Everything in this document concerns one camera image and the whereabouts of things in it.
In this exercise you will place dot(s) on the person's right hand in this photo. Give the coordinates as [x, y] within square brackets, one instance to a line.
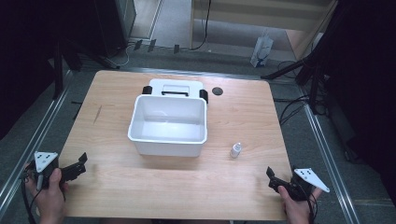
[295, 208]

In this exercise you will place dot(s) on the white plastic storage box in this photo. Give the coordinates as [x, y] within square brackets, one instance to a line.
[168, 126]

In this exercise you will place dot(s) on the small white dropper bottle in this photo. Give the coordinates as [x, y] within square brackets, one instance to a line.
[235, 150]

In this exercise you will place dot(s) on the white plastic bag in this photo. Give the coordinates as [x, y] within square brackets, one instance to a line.
[261, 49]

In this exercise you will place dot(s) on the aluminium floor rail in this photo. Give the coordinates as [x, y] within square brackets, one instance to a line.
[328, 155]
[31, 146]

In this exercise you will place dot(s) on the black metal stand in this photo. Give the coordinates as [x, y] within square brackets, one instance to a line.
[58, 68]
[308, 71]

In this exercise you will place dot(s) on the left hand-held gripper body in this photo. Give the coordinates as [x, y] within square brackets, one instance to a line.
[45, 163]

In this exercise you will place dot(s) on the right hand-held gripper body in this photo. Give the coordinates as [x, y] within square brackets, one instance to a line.
[303, 185]

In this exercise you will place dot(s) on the black tape strip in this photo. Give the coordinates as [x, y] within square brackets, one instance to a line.
[152, 45]
[176, 48]
[138, 44]

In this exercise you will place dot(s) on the black round table grommet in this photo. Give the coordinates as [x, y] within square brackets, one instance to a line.
[217, 91]

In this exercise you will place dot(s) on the white box lid black latches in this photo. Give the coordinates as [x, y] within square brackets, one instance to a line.
[174, 88]

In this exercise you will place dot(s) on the person's left hand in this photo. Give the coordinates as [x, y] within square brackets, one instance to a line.
[49, 199]

